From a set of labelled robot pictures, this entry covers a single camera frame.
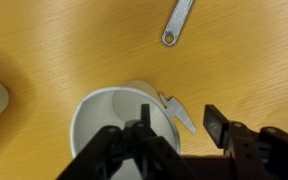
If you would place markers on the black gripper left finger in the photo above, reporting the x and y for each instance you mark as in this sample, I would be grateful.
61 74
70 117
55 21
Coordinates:
105 153

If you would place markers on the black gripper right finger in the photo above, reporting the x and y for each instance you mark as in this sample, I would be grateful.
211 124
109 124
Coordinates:
259 155

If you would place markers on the white paper cup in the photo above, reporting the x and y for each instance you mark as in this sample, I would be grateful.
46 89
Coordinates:
116 106

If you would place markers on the steel vernier caliper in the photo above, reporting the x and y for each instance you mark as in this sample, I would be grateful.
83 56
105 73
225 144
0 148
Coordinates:
175 109

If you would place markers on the silver adjustable wrench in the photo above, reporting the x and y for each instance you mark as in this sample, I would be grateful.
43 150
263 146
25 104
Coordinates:
176 22

